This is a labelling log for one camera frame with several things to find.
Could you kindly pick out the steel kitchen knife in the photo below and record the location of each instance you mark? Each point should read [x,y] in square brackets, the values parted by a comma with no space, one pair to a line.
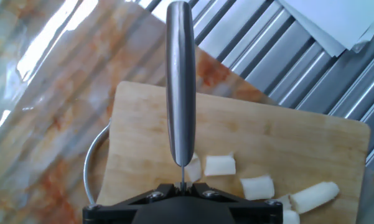
[180,77]

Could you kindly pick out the wooden cutting board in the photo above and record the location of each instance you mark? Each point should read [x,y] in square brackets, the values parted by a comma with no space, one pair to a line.
[267,140]

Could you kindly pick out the short white scallion piece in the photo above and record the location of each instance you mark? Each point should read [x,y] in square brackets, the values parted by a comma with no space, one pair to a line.
[257,187]
[284,201]
[220,165]
[314,196]
[291,217]

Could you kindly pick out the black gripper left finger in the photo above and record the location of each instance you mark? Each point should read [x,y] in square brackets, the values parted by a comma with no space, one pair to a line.
[112,213]

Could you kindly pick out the white scallion stalk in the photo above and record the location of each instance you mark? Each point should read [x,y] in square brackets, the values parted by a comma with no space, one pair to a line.
[196,170]

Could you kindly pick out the orange marble pattern mat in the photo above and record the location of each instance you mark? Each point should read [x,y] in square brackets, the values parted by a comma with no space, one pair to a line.
[49,93]

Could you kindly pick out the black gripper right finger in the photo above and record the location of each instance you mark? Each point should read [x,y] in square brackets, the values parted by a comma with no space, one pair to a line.
[255,213]

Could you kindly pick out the white paper stack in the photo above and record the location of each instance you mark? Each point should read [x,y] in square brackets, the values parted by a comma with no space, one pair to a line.
[330,18]

